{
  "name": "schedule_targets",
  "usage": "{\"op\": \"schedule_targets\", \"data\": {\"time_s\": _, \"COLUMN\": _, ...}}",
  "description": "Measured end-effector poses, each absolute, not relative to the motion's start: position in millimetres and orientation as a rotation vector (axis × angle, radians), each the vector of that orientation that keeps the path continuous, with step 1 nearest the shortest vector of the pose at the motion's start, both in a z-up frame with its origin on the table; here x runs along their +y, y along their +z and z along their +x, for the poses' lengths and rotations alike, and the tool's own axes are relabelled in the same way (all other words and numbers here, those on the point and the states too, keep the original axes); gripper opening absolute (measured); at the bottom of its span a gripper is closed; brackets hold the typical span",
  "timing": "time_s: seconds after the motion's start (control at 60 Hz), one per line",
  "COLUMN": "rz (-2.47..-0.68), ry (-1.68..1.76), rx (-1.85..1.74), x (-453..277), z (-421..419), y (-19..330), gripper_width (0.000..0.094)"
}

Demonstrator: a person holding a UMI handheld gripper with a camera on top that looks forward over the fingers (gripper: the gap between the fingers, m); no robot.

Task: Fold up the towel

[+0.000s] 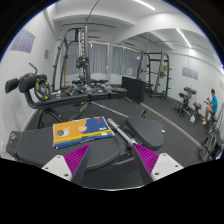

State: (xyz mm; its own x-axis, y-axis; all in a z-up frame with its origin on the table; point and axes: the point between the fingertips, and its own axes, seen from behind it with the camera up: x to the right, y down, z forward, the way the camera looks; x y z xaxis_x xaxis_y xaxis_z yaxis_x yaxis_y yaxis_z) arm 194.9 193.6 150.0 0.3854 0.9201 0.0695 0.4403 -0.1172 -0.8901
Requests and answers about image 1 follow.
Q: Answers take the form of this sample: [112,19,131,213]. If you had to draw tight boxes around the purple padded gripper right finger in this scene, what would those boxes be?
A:
[132,143,183,185]

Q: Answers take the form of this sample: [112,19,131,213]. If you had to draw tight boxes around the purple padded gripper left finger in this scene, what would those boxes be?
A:
[42,144,91,184]

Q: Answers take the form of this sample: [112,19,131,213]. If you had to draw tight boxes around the orange and blue towel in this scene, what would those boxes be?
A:
[53,116,114,149]

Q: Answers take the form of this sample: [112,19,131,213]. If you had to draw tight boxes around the chrome barbell bar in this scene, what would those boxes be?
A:
[107,118,137,146]

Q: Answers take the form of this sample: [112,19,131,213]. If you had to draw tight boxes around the black bench seat pad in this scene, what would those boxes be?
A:
[125,116,164,151]

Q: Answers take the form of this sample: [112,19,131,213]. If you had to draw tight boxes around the black padded workout bench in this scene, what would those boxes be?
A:
[6,127,121,170]

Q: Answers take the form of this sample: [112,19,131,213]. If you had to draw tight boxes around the dumbbell rack with dumbbells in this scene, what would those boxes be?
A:
[66,79,127,101]

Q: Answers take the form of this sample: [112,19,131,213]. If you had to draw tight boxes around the black flat panel board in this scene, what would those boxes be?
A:
[121,76,145,104]

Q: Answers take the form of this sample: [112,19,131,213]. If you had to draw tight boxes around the black yellow weight plate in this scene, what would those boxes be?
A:
[34,79,51,101]

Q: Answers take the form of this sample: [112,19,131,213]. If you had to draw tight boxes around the person in blue shirt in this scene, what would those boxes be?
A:
[202,89,218,125]

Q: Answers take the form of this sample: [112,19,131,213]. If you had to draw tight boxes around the grey window curtains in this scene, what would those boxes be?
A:
[65,43,140,75]

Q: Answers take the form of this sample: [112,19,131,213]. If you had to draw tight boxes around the large wall mirror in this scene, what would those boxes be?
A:
[114,28,224,160]

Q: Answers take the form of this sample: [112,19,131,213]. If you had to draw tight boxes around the small brown wall plaque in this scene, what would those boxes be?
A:
[44,49,49,59]

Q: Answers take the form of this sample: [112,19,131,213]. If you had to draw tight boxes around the purple wall poster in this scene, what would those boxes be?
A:
[11,29,35,53]

